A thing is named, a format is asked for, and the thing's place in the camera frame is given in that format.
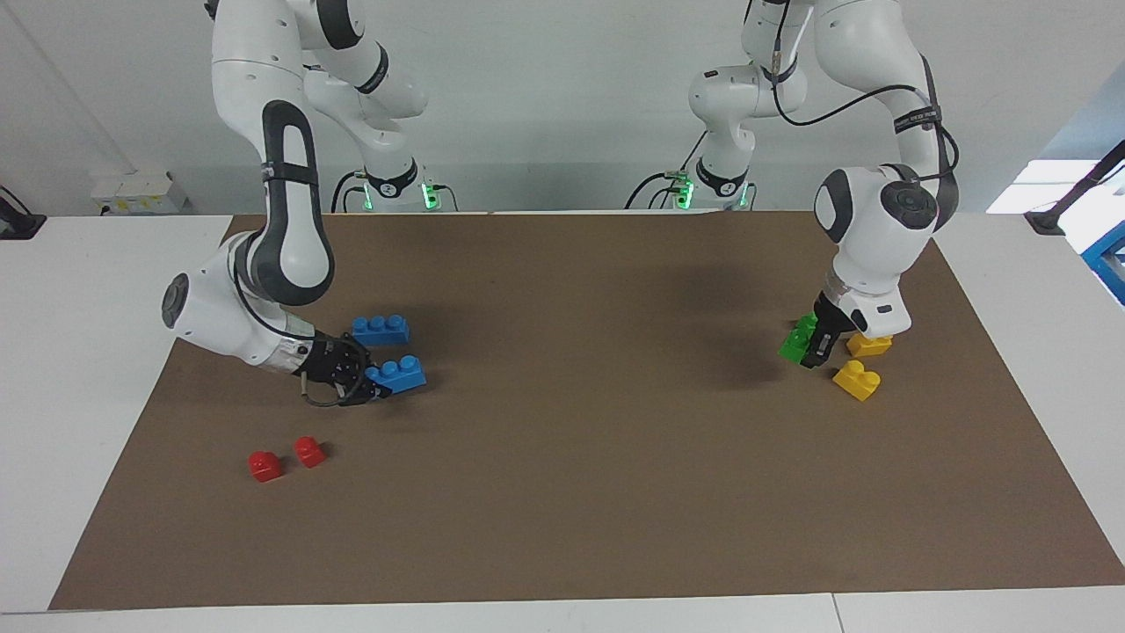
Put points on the blue three-stud block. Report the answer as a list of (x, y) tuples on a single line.
[(380, 331), (400, 374)]

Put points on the green two-stud block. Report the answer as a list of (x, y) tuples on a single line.
[(793, 346), (807, 325)]

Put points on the yellow two-stud block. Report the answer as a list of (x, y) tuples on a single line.
[(868, 346), (857, 381)]

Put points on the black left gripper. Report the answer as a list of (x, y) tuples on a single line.
[(835, 321)]

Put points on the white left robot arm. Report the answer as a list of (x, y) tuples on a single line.
[(879, 220)]

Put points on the white power strip box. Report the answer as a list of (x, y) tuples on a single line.
[(136, 192)]

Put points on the red one-stud block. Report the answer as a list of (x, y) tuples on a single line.
[(264, 467), (309, 452)]

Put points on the black table clamp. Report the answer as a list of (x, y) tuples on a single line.
[(19, 224)]

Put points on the blue frame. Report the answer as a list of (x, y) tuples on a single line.
[(1109, 264)]

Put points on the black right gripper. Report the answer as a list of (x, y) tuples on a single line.
[(334, 367)]

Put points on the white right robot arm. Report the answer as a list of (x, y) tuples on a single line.
[(290, 176)]

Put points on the brown table mat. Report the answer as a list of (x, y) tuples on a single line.
[(562, 492)]

